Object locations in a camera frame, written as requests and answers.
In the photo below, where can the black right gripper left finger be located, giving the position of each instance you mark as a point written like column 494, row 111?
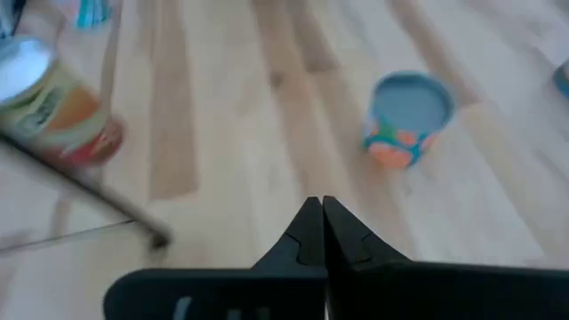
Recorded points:
column 266, row 289

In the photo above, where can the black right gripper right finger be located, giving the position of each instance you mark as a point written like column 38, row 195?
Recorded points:
column 422, row 293

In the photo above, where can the teal oranges can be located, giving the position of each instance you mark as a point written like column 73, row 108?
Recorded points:
column 409, row 102

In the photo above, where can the red can with green stripes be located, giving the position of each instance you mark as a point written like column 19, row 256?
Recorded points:
column 58, row 115

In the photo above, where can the teal striped can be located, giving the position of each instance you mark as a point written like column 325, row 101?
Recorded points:
column 93, row 13

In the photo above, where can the black frame wooden shelf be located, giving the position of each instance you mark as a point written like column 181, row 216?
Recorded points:
column 89, row 189

